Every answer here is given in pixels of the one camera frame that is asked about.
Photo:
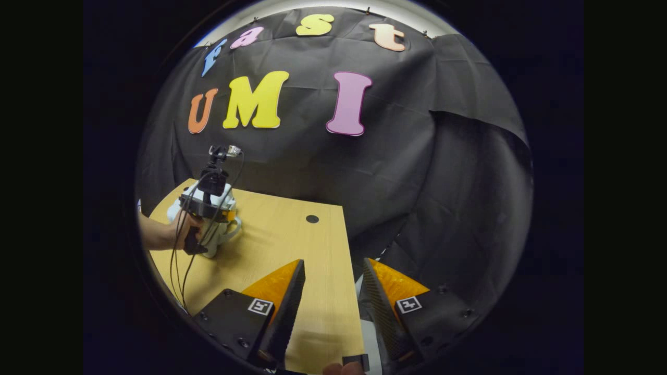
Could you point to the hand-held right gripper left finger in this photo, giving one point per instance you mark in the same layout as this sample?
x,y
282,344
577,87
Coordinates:
x,y
286,317

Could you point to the light blue suitcase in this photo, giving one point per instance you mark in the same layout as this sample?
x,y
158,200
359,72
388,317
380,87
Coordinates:
x,y
216,245

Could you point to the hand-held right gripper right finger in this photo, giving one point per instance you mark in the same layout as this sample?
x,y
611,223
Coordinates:
x,y
378,312

